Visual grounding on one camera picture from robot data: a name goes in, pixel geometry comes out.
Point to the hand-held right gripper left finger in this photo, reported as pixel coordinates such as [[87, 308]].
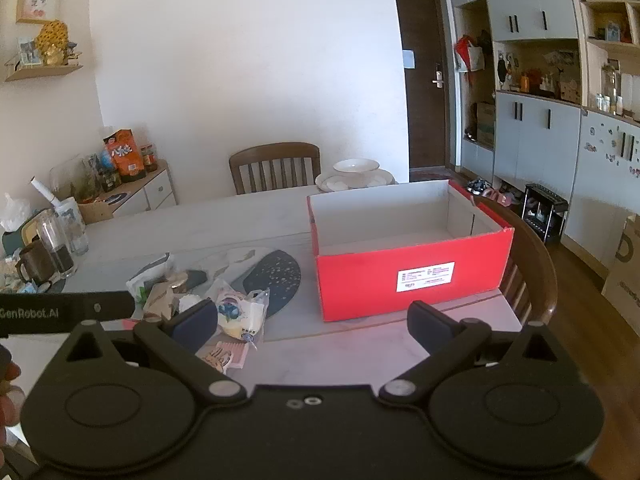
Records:
[[197, 321]]

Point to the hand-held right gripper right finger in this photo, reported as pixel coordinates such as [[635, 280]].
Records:
[[427, 321]]

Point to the white fluffy ball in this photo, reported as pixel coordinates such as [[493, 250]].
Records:
[[189, 303]]

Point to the silver foil snack packet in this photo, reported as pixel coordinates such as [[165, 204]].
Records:
[[161, 300]]

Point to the clear packet with blue print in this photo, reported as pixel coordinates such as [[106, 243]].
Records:
[[240, 312]]

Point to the grey and white food packet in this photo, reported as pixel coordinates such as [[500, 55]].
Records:
[[145, 280]]

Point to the orange white cardboard box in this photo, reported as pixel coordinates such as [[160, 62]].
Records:
[[360, 285]]

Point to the marble patterned desktop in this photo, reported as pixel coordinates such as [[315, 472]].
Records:
[[200, 220]]

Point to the person's left hand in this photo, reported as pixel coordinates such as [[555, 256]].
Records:
[[10, 402]]

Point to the dark mug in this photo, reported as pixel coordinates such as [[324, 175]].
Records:
[[35, 262]]

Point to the tall glass cup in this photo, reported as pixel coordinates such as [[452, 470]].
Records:
[[55, 245]]

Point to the round-backed wooden chair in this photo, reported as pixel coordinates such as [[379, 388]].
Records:
[[540, 270]]

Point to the black round coaster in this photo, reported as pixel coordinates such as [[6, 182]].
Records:
[[116, 197]]

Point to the glass vase with plants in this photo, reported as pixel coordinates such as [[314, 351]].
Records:
[[80, 185]]

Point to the white side cabinet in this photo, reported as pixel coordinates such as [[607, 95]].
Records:
[[150, 195]]

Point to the dark glass jar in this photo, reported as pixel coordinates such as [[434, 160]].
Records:
[[111, 179]]

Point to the pair of dark sneakers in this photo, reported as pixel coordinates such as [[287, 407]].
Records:
[[477, 186]]

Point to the pair of pink slippers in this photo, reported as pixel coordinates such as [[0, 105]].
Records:
[[502, 196]]

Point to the door mat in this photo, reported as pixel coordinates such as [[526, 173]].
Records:
[[430, 175]]

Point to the large white plate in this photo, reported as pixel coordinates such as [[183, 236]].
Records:
[[350, 189]]

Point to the small white plate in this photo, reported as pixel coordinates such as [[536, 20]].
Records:
[[370, 177]]

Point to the orange snack bag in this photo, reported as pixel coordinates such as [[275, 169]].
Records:
[[125, 157]]

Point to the red-lidded jar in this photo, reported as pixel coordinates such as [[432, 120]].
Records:
[[149, 160]]

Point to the white bowl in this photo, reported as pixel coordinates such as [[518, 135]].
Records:
[[356, 166]]

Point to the stack of white dishes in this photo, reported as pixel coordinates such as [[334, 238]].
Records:
[[324, 184]]

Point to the black shoe rack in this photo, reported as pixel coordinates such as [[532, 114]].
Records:
[[545, 195]]

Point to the slatted wooden chair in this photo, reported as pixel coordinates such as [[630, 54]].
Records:
[[275, 152]]

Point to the brown entrance door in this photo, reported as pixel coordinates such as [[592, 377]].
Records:
[[422, 120]]

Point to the brown cardboard box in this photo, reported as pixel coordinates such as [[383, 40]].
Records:
[[627, 280]]

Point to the cardboard storage box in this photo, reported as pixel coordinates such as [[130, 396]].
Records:
[[486, 125]]

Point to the white cabinet with stickers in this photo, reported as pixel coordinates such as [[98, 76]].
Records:
[[600, 175]]

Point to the golden ornament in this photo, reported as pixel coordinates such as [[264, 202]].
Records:
[[52, 42]]

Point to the red hanging bag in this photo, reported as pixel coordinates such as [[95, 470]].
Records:
[[467, 52]]

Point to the large glass jar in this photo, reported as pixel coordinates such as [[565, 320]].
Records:
[[610, 85]]

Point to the wooden wall shelf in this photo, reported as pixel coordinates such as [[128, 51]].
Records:
[[40, 72]]

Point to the small photo frame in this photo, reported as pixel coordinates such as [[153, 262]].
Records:
[[27, 51]]

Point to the framed wall picture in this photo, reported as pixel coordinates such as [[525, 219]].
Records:
[[37, 2]]

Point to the white wall cabinet unit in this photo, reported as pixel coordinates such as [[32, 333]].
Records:
[[530, 0]]

